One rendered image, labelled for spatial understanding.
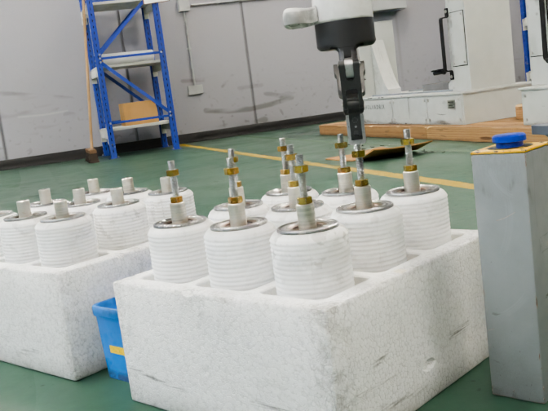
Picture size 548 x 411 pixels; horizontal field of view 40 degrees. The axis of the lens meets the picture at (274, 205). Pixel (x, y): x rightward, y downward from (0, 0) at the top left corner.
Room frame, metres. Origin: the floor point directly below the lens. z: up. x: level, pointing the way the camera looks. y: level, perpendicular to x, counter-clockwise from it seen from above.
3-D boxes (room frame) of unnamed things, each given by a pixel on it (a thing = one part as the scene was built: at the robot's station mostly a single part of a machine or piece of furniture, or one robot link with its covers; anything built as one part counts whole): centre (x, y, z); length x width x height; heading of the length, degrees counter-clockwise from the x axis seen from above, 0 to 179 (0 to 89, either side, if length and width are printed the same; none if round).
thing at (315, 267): (0.90, -0.04, 0.16); 0.10 x 0.10 x 0.18
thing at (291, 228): (0.90, -0.04, 0.25); 0.08 x 0.08 x 0.01
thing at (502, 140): (0.92, -0.29, 0.32); 0.04 x 0.04 x 0.02
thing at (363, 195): (0.98, -0.12, 0.26); 0.02 x 0.02 x 0.03
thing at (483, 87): (5.11, -1.14, 0.45); 1.61 x 0.57 x 0.74; 18
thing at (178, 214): (1.06, 0.13, 0.26); 0.02 x 0.02 x 0.03
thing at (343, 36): (0.98, -0.12, 0.45); 0.08 x 0.08 x 0.09
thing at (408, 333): (1.06, -0.03, 0.09); 0.39 x 0.39 x 0.18; 47
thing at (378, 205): (0.98, -0.12, 0.25); 0.08 x 0.08 x 0.01
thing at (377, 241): (0.98, -0.12, 0.16); 0.10 x 0.10 x 0.18
